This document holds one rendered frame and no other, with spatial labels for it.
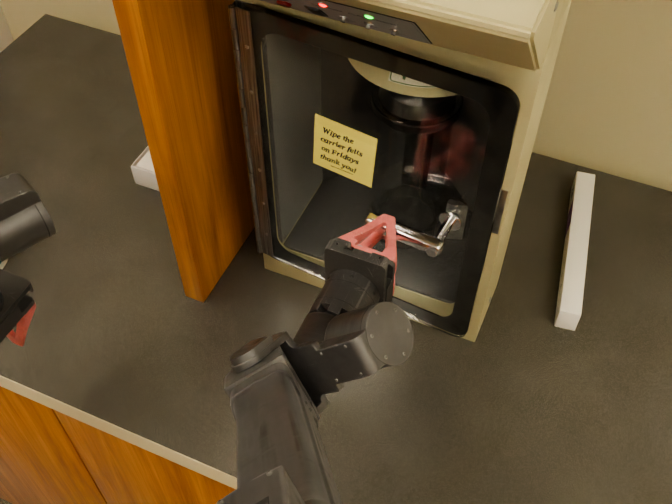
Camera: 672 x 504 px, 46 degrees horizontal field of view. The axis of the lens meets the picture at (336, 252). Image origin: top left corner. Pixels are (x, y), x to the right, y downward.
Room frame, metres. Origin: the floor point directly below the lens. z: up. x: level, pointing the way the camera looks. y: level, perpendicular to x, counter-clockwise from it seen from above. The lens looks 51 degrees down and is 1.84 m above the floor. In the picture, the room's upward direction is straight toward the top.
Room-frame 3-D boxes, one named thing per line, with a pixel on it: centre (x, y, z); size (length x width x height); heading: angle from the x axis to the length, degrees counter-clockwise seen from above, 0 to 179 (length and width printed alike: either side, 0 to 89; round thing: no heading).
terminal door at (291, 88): (0.63, -0.03, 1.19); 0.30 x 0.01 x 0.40; 61
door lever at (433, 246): (0.57, -0.08, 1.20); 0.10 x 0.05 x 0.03; 61
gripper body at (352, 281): (0.47, -0.01, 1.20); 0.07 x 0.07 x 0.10; 66
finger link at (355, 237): (0.53, -0.04, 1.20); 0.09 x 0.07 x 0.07; 156
